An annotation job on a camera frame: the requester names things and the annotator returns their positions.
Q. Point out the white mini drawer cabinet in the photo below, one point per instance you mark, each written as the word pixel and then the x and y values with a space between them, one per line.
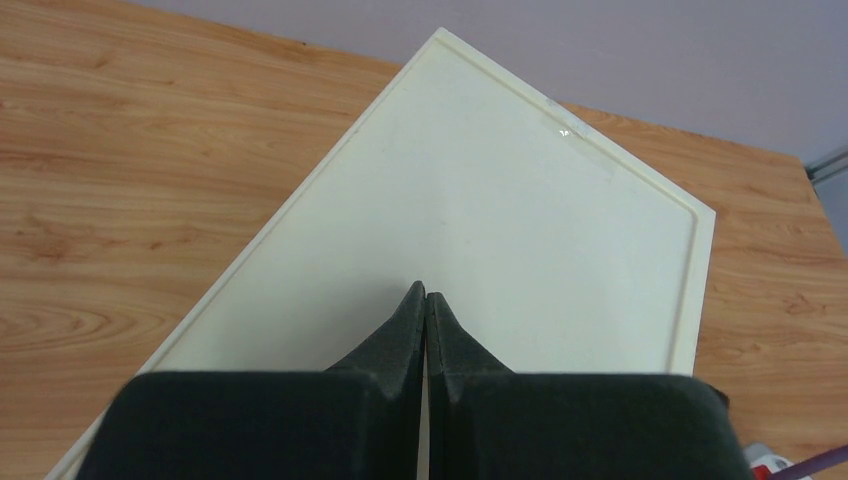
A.
pixel 555 248

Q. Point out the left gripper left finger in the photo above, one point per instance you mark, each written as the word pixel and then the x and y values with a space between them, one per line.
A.
pixel 358 419

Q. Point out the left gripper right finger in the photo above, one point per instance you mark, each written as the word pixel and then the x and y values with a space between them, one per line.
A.
pixel 489 422

